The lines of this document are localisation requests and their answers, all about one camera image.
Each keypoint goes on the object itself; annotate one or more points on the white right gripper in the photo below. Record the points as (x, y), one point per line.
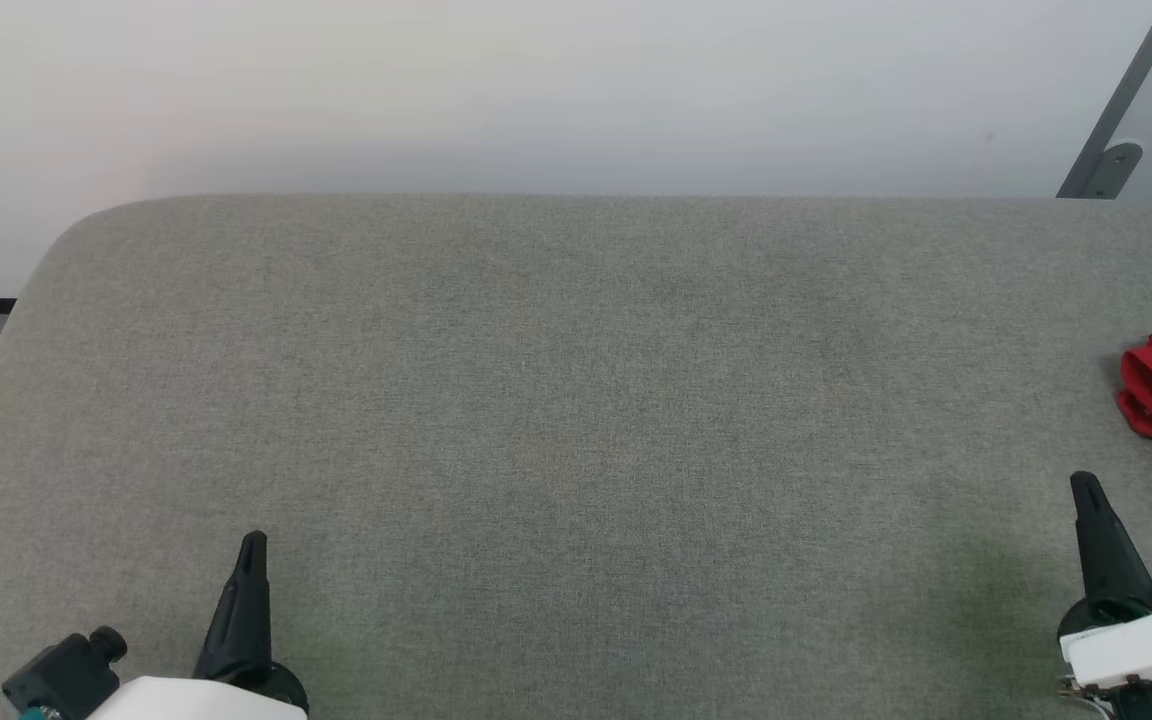
(1146, 645)

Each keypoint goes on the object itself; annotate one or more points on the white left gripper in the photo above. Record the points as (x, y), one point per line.
(196, 702)

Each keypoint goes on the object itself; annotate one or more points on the grey fabric sofa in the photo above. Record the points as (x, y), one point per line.
(576, 450)

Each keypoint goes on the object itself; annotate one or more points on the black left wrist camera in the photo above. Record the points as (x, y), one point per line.
(61, 680)

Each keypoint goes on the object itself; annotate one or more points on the teal left camera connector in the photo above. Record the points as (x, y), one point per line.
(36, 714)

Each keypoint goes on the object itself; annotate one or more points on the grey metal bracket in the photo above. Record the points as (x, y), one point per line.
(1116, 168)

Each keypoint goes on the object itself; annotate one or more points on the grey metal door frame post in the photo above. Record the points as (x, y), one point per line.
(1126, 90)

